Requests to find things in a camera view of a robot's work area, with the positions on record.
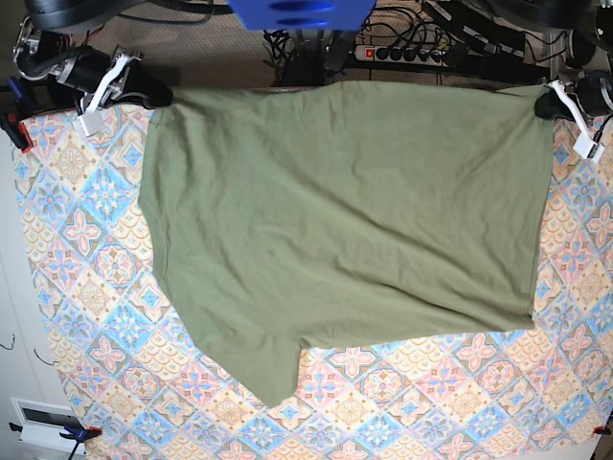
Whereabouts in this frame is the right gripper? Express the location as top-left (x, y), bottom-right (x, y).
top-left (52, 45), bottom-right (173, 111)

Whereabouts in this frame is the orange clamp lower right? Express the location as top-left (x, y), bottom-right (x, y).
top-left (593, 425), bottom-right (612, 436)

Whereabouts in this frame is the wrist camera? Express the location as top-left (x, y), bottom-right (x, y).
top-left (573, 132), bottom-right (605, 163)
top-left (73, 110), bottom-right (104, 139)

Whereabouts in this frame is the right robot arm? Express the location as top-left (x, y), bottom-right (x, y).
top-left (12, 1), bottom-right (234, 115)

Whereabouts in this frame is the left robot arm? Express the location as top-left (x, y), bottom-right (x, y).
top-left (478, 1), bottom-right (612, 130)

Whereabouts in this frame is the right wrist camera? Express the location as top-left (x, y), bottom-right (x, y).
top-left (73, 110), bottom-right (104, 139)

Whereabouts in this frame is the power strip with red switch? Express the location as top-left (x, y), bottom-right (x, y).
top-left (353, 45), bottom-right (446, 67)

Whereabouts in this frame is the patterned tile tablecloth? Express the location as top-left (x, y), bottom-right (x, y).
top-left (11, 106), bottom-right (612, 459)

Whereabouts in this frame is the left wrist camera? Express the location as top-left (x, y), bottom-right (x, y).
top-left (573, 132), bottom-right (605, 163)

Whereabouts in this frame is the olive green t-shirt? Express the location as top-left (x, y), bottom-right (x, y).
top-left (139, 81), bottom-right (553, 406)

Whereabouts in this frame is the blue orange clamp lower left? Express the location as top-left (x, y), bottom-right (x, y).
top-left (59, 425), bottom-right (102, 444)

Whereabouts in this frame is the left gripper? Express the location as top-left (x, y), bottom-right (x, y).
top-left (534, 70), bottom-right (612, 134)

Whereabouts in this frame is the orange black clamp left edge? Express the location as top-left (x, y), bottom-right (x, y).
top-left (0, 113), bottom-right (33, 153)

